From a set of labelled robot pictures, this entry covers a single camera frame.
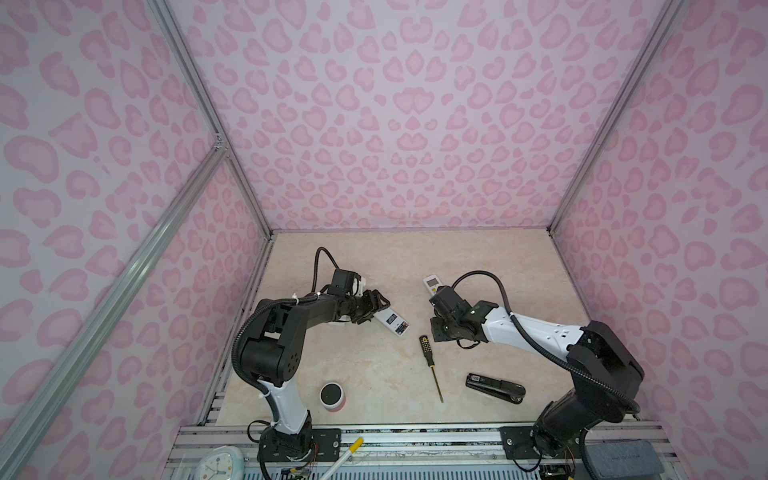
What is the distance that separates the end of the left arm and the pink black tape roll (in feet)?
0.62

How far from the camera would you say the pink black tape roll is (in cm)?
76

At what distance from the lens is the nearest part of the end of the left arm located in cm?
86

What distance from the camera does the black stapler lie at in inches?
31.4
